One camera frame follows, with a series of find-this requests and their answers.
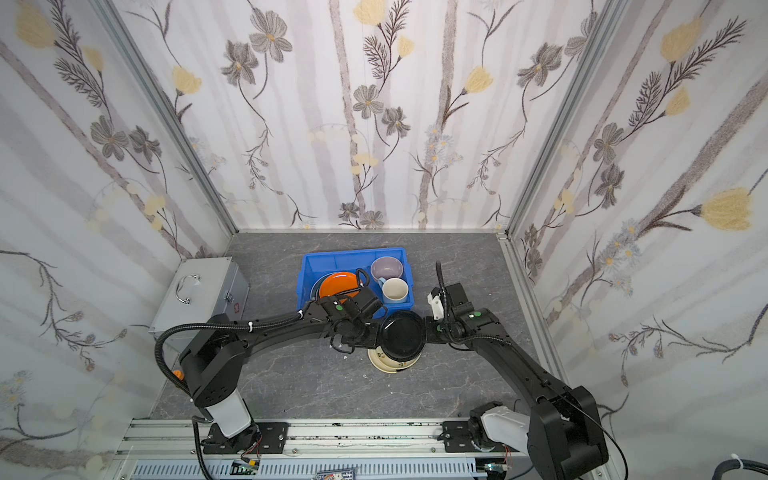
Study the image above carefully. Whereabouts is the orange plate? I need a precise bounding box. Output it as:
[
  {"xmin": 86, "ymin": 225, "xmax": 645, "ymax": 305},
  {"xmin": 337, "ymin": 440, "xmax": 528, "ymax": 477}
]
[{"xmin": 317, "ymin": 271, "xmax": 359, "ymax": 298}]

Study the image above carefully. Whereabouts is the black plate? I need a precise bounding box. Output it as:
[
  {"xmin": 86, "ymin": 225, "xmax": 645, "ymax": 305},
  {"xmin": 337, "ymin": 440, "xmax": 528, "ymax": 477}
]
[{"xmin": 378, "ymin": 310, "xmax": 426, "ymax": 362}]

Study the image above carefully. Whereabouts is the cream mug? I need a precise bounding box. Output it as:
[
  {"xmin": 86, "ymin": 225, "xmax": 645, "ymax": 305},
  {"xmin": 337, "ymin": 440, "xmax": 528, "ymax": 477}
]
[{"xmin": 379, "ymin": 278, "xmax": 410, "ymax": 304}]

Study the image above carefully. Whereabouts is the purple bowl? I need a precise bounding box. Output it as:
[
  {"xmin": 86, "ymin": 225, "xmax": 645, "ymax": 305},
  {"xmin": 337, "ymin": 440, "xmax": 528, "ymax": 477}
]
[{"xmin": 370, "ymin": 256, "xmax": 404, "ymax": 281}]

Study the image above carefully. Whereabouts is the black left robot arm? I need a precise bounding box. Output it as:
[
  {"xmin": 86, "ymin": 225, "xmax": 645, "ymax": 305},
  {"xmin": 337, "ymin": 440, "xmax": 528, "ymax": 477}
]
[{"xmin": 180, "ymin": 288, "xmax": 384, "ymax": 440}]

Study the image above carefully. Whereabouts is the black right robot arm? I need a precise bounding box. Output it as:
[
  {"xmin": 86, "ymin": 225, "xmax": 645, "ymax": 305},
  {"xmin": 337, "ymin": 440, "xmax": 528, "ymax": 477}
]
[{"xmin": 427, "ymin": 283, "xmax": 609, "ymax": 479}]

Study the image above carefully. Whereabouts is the blue plastic bin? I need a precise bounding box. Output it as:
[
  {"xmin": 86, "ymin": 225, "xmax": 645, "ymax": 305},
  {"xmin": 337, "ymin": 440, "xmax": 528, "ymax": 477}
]
[{"xmin": 296, "ymin": 247, "xmax": 415, "ymax": 319}]

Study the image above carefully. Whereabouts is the cream plate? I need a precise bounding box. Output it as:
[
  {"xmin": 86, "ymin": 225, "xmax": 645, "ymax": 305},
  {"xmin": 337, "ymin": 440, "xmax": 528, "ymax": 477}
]
[{"xmin": 367, "ymin": 347, "xmax": 421, "ymax": 374}]

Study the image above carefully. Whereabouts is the silver aluminium case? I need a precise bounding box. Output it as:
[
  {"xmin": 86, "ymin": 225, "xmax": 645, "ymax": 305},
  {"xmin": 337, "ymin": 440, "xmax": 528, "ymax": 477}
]
[{"xmin": 149, "ymin": 257, "xmax": 250, "ymax": 340}]

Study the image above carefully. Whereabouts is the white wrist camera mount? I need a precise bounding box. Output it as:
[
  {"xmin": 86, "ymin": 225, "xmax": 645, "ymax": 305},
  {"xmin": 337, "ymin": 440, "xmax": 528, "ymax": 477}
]
[{"xmin": 427, "ymin": 293, "xmax": 445, "ymax": 321}]

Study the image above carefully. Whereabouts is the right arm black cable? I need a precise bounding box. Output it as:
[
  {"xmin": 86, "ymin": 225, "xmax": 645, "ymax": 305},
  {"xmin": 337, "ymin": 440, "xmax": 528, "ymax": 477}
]
[{"xmin": 434, "ymin": 260, "xmax": 630, "ymax": 480}]

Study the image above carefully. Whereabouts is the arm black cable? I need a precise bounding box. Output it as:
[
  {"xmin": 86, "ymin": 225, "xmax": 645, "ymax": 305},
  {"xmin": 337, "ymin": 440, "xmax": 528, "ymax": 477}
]
[
  {"xmin": 154, "ymin": 267, "xmax": 373, "ymax": 480},
  {"xmin": 434, "ymin": 260, "xmax": 630, "ymax": 480}
]

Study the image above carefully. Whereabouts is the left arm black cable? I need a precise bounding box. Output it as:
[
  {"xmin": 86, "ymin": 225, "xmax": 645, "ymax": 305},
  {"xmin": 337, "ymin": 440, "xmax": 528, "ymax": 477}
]
[{"xmin": 154, "ymin": 267, "xmax": 373, "ymax": 480}]

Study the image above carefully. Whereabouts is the aluminium mounting rail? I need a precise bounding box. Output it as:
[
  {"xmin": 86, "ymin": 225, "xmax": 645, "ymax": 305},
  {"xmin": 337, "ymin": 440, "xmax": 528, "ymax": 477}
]
[{"xmin": 105, "ymin": 418, "xmax": 539, "ymax": 479}]

